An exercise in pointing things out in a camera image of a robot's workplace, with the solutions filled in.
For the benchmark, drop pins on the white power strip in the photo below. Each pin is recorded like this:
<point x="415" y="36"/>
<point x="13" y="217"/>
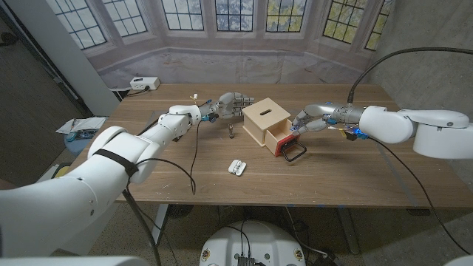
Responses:
<point x="144" y="83"/>

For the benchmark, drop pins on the white airpods case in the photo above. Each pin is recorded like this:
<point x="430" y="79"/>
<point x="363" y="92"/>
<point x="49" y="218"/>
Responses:
<point x="237" y="167"/>

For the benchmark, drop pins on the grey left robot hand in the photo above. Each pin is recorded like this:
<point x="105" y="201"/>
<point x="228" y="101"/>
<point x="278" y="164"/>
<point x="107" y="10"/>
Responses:
<point x="231" y="105"/>

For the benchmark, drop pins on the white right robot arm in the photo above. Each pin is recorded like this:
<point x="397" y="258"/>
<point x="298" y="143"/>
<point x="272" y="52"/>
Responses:
<point x="406" y="125"/>

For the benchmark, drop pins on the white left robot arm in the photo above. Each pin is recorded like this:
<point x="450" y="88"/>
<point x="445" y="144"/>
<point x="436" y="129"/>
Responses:
<point x="111" y="155"/>

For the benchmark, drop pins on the printed window backdrop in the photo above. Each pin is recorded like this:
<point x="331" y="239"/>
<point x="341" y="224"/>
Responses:
<point x="229" y="63"/>

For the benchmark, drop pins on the wooden box with slot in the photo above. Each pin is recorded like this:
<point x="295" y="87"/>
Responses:
<point x="264" y="114"/>

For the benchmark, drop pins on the blue round stool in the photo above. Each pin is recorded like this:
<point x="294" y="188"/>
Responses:
<point x="75" y="146"/>

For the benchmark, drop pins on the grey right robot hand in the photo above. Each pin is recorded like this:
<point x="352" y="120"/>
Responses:
<point x="325" y="112"/>

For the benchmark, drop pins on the grey table leg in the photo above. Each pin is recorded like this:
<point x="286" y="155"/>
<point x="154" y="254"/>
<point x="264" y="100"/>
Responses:
<point x="160" y="221"/>
<point x="349" y="231"/>

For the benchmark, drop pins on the yellow black floor object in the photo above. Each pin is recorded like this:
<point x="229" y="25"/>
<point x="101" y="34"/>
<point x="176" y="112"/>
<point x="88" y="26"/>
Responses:
<point x="63" y="171"/>

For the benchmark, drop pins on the stack of papers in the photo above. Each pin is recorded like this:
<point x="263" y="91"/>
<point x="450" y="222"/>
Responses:
<point x="83" y="123"/>

